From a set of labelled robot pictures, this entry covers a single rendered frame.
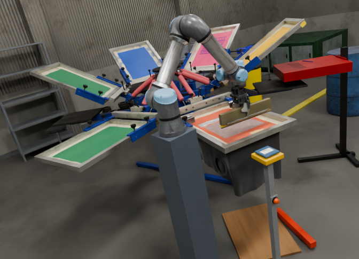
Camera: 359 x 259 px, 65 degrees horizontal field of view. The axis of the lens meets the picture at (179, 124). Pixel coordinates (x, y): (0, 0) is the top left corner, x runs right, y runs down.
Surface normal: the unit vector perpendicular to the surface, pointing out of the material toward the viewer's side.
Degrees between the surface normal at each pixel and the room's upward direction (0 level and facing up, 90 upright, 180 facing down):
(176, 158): 90
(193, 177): 90
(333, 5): 90
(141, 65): 32
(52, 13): 90
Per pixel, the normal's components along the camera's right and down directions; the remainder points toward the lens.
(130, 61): 0.06, -0.65
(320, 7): -0.76, 0.36
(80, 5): 0.62, 0.16
